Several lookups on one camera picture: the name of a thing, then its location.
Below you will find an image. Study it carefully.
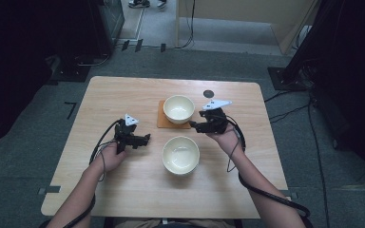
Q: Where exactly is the black metal stand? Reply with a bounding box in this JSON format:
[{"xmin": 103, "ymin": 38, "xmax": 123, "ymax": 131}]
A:
[{"xmin": 267, "ymin": 0, "xmax": 346, "ymax": 93}]

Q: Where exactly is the beige partition panel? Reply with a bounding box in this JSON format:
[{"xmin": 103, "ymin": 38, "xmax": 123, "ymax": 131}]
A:
[{"xmin": 175, "ymin": 0, "xmax": 319, "ymax": 55}]

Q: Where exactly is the black equipment cabinet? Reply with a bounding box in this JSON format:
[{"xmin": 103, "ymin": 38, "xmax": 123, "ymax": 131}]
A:
[{"xmin": 48, "ymin": 0, "xmax": 126, "ymax": 84}]

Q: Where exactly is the cream ceramic bowl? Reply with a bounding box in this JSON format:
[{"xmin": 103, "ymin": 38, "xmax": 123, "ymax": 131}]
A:
[
  {"xmin": 163, "ymin": 94, "xmax": 197, "ymax": 125},
  {"xmin": 162, "ymin": 135, "xmax": 201, "ymax": 176}
]

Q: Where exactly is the person's right hand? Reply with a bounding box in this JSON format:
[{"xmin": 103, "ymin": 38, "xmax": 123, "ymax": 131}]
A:
[{"xmin": 205, "ymin": 123, "xmax": 245, "ymax": 157}]

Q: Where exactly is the black floor cable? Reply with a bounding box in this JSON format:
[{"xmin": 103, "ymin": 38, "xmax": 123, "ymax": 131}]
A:
[{"xmin": 174, "ymin": 0, "xmax": 197, "ymax": 50}]

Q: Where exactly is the orange wooden coaster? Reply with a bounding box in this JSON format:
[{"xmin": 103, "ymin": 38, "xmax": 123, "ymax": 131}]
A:
[{"xmin": 156, "ymin": 100, "xmax": 193, "ymax": 130}]

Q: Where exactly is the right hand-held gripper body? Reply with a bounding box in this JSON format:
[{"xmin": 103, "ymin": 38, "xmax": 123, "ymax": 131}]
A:
[{"xmin": 197, "ymin": 99, "xmax": 233, "ymax": 134}]

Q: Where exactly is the person's left hand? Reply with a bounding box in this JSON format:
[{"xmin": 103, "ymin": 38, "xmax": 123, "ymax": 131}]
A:
[{"xmin": 99, "ymin": 142, "xmax": 128, "ymax": 174}]

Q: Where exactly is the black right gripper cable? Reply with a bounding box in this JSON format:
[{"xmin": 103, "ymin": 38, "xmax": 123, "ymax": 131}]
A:
[{"xmin": 225, "ymin": 114, "xmax": 315, "ymax": 228}]

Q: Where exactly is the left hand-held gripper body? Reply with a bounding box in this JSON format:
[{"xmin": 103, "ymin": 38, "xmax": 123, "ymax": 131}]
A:
[{"xmin": 113, "ymin": 113, "xmax": 144, "ymax": 156}]

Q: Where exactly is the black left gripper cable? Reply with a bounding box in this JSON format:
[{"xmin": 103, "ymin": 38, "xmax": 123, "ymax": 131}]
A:
[{"xmin": 38, "ymin": 119, "xmax": 123, "ymax": 228}]

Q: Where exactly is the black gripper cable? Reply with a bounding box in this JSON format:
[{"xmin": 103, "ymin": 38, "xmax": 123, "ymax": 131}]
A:
[
  {"xmin": 38, "ymin": 119, "xmax": 123, "ymax": 228},
  {"xmin": 225, "ymin": 114, "xmax": 315, "ymax": 228}
]

